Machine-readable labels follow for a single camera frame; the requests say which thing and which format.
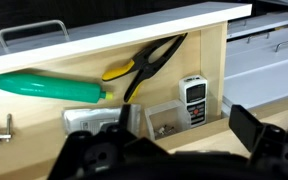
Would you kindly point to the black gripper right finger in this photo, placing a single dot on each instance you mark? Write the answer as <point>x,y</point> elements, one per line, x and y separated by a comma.
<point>244,126</point>

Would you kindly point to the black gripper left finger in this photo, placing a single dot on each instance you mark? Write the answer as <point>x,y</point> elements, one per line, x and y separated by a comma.
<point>125,116</point>

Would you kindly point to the silver plastic packet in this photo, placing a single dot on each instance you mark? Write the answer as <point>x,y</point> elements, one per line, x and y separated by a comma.
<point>90,121</point>

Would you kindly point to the clear plastic parts box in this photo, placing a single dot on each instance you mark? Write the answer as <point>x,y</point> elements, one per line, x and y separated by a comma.
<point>165,115</point>

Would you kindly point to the small metal screws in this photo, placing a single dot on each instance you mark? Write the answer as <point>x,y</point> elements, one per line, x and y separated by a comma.
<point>165,130</point>

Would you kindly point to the black yellow spring clamp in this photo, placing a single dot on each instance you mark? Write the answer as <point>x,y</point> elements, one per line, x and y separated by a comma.
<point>147,68</point>

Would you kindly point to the white digital gauge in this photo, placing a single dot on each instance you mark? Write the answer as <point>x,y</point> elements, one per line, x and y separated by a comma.
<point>193,96</point>

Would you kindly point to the green plastic bottle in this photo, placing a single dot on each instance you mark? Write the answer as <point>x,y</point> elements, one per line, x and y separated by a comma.
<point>50,87</point>

